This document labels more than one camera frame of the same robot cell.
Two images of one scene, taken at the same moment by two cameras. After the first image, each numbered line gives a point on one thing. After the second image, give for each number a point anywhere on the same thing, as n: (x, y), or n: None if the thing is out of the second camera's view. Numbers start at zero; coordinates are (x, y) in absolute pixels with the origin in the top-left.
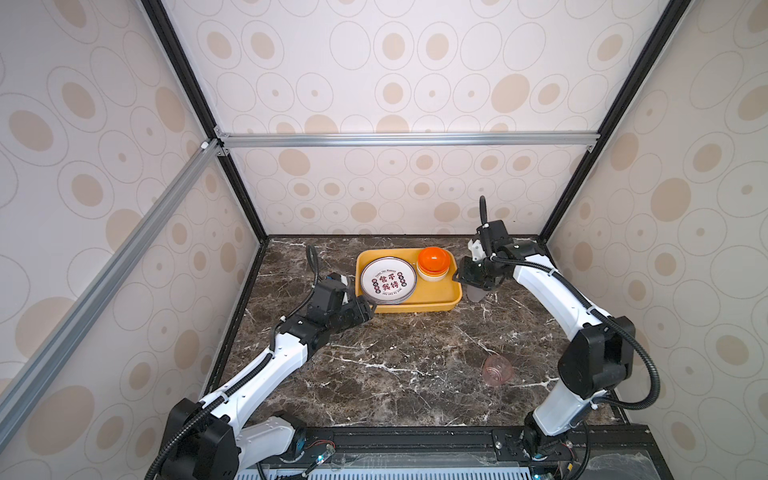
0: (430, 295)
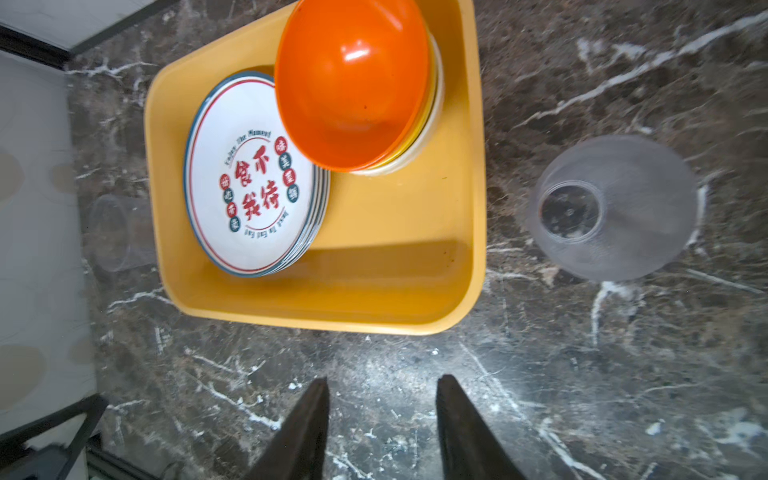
0: (403, 252)
